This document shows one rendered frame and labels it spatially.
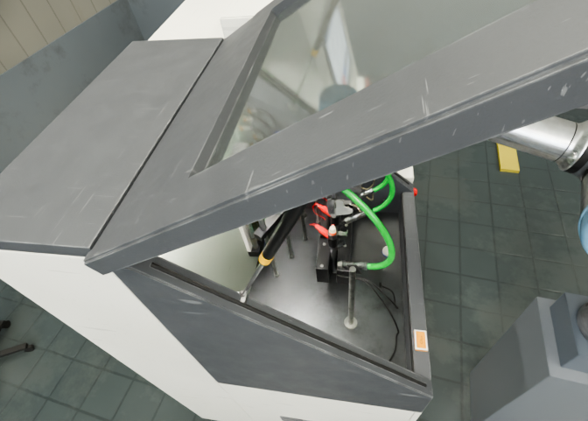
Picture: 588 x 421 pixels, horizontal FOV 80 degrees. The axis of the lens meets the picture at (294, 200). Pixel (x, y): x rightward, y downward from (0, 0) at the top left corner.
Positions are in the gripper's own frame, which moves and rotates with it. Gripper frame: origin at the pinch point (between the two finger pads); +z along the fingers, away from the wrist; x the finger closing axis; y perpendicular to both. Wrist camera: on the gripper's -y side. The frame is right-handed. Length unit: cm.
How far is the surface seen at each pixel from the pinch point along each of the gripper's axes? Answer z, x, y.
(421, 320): 23.4, -16.3, 24.7
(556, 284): 118, 54, 117
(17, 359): 119, -21, -178
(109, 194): -32, -24, -34
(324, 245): 20.4, 3.7, -3.2
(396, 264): 35.4, 8.0, 20.6
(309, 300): 35.4, -8.0, -7.5
